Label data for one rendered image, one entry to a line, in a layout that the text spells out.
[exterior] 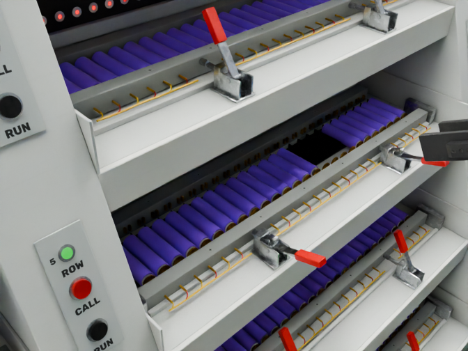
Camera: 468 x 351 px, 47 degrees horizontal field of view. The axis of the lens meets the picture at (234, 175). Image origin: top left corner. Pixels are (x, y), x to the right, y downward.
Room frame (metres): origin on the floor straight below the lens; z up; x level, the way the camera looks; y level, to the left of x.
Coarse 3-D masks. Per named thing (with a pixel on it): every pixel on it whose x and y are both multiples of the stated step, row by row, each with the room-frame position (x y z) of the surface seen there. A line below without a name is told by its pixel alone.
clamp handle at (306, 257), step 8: (272, 240) 0.53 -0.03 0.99; (272, 248) 0.53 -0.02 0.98; (280, 248) 0.52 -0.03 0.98; (288, 248) 0.52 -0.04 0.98; (296, 256) 0.50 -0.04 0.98; (304, 256) 0.49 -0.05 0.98; (312, 256) 0.49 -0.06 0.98; (320, 256) 0.48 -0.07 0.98; (312, 264) 0.48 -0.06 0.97; (320, 264) 0.48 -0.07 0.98
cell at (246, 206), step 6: (222, 186) 0.64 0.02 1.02; (216, 192) 0.64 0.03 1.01; (222, 192) 0.63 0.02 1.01; (228, 192) 0.63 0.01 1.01; (234, 192) 0.63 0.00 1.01; (228, 198) 0.62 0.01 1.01; (234, 198) 0.62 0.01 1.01; (240, 198) 0.62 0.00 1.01; (234, 204) 0.61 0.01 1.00; (240, 204) 0.61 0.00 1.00; (246, 204) 0.61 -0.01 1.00; (252, 204) 0.60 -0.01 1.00; (246, 210) 0.60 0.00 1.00
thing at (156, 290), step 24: (408, 120) 0.78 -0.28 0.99; (384, 144) 0.73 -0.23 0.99; (336, 168) 0.67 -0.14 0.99; (288, 192) 0.62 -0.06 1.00; (312, 192) 0.63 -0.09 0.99; (264, 216) 0.58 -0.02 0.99; (216, 240) 0.54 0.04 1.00; (240, 240) 0.55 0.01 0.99; (192, 264) 0.51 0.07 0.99; (216, 264) 0.53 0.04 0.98; (144, 288) 0.48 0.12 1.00; (168, 288) 0.48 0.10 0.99
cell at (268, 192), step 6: (240, 174) 0.67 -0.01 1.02; (246, 174) 0.66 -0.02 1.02; (240, 180) 0.66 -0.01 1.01; (246, 180) 0.66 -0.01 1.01; (252, 180) 0.65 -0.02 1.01; (258, 180) 0.65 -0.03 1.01; (252, 186) 0.65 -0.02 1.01; (258, 186) 0.64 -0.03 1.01; (264, 186) 0.64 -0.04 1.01; (258, 192) 0.64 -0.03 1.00; (264, 192) 0.63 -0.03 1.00; (270, 192) 0.63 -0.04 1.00; (276, 192) 0.63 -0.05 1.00; (270, 198) 0.62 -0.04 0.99
